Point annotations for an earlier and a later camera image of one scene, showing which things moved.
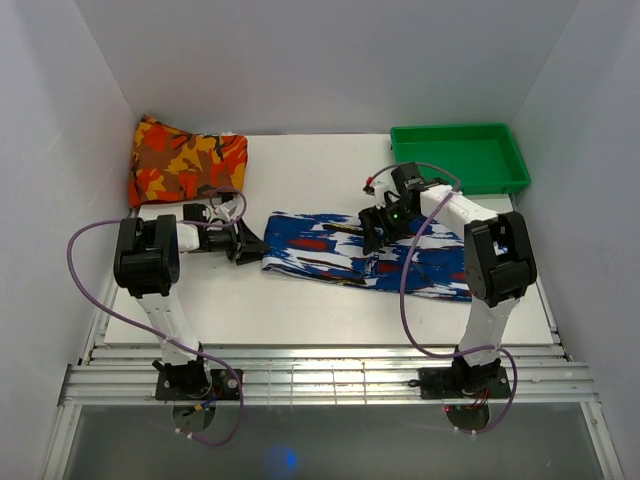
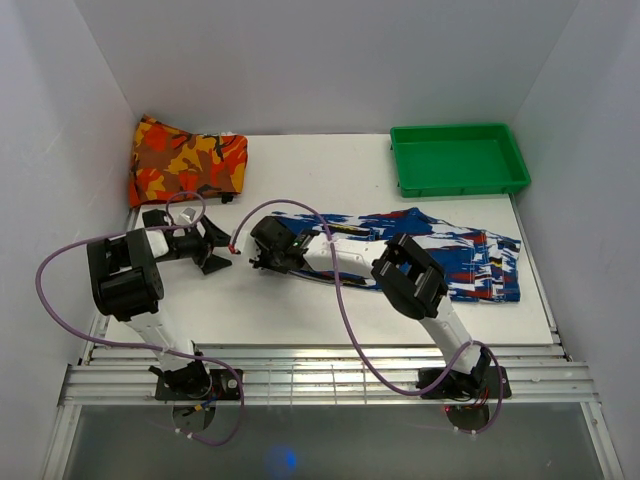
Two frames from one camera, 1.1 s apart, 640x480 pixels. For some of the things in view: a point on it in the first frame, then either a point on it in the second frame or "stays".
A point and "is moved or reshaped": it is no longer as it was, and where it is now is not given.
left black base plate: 192,385 stays
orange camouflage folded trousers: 171,164 stays
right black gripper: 371,218 → 258,260
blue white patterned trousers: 417,259 is moved or reshaped
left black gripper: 249,245 → 214,237
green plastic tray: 484,158 stays
